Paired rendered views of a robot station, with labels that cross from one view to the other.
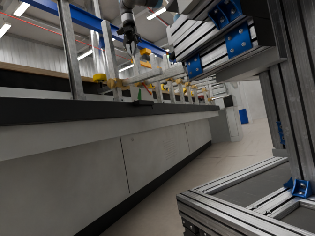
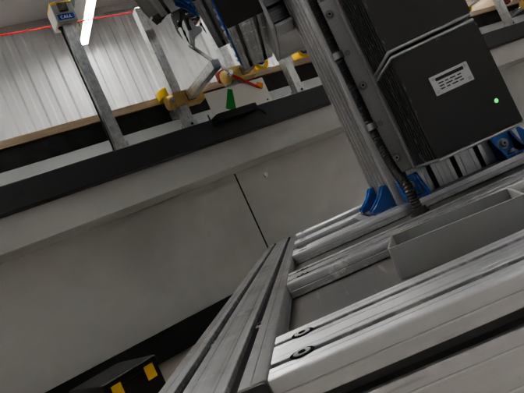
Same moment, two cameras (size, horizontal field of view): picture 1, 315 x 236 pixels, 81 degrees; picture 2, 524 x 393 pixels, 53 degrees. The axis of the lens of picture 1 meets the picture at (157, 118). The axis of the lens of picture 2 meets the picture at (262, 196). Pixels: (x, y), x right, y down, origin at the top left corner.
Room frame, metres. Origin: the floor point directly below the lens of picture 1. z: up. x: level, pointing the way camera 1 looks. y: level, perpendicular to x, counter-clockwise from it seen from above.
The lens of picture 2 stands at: (-0.48, -0.86, 0.31)
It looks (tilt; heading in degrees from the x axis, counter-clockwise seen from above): 2 degrees up; 31
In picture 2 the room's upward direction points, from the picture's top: 24 degrees counter-clockwise
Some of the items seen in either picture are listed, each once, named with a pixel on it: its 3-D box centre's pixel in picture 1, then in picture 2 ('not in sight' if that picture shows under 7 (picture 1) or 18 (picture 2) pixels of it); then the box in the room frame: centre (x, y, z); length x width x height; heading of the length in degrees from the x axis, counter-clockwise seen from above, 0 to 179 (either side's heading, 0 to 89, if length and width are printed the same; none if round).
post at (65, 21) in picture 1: (70, 50); (93, 88); (0.78, 0.32, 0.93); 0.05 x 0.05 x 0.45; 61
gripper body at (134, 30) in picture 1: (131, 33); (181, 6); (1.08, 0.07, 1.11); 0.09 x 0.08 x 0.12; 151
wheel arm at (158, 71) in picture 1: (127, 82); (192, 92); (1.02, 0.13, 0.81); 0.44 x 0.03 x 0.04; 61
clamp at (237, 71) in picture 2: (141, 83); (237, 74); (1.25, 0.06, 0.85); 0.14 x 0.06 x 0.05; 151
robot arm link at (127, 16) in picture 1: (127, 20); not in sight; (1.07, 0.07, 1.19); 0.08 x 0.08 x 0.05
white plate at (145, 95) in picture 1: (143, 95); (239, 97); (1.19, 0.07, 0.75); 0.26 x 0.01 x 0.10; 151
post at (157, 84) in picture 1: (157, 83); (281, 54); (1.45, -0.05, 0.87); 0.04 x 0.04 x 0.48; 61
